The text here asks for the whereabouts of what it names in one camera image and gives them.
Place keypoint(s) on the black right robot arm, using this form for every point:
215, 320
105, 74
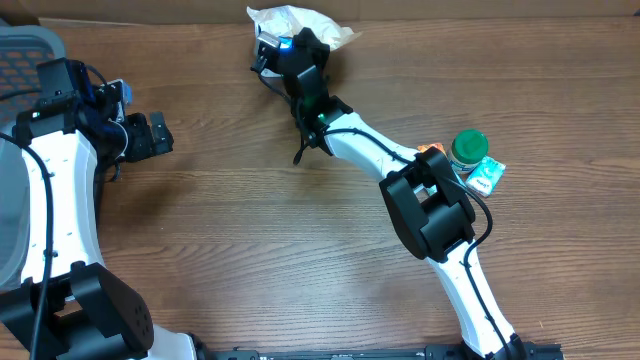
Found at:
431, 211

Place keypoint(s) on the orange snack packet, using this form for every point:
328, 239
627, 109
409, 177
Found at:
438, 146

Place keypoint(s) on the green lid jar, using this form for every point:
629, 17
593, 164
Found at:
467, 150

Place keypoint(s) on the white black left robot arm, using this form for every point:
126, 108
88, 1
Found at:
69, 305

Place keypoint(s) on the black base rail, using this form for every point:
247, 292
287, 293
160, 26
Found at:
429, 352

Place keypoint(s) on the small teal white box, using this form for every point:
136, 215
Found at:
485, 177

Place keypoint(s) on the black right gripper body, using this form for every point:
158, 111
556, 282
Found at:
321, 54

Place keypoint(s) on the beige granola bag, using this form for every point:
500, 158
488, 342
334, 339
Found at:
287, 21

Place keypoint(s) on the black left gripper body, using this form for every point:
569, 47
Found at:
150, 135

